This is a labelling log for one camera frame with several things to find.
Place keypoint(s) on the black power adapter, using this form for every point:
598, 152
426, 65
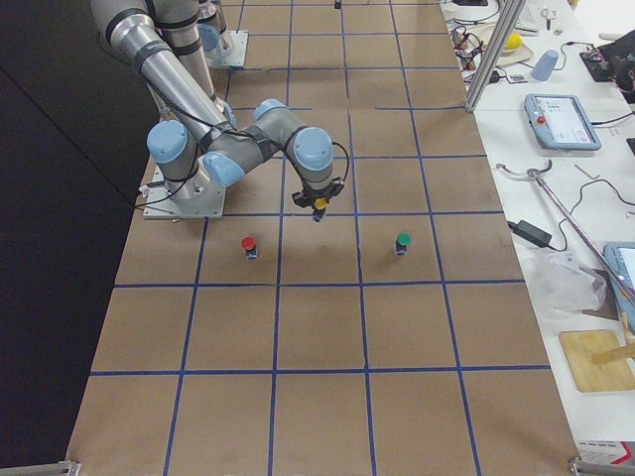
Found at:
532, 234

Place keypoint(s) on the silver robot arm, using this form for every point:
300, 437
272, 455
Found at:
167, 43
266, 34

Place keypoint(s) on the wooden cutting board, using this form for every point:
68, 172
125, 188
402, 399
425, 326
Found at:
597, 362

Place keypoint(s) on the red push button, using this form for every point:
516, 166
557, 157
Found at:
249, 246

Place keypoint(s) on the blue plastic cup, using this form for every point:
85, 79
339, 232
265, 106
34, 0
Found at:
545, 66

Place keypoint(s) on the clear plastic bag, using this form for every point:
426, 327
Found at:
558, 280

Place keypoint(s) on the blue teach pendant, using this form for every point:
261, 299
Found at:
620, 255
559, 123

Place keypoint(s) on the yellow fruit on tray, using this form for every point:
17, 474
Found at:
513, 43

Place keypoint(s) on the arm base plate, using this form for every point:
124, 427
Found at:
200, 197
226, 50

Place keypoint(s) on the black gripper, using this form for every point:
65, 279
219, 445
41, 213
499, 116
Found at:
316, 194

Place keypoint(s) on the metal cane with handle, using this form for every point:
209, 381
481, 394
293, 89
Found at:
537, 175

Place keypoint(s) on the aluminium frame post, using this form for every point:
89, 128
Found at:
508, 17

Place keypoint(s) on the green push button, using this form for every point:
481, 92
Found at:
402, 243

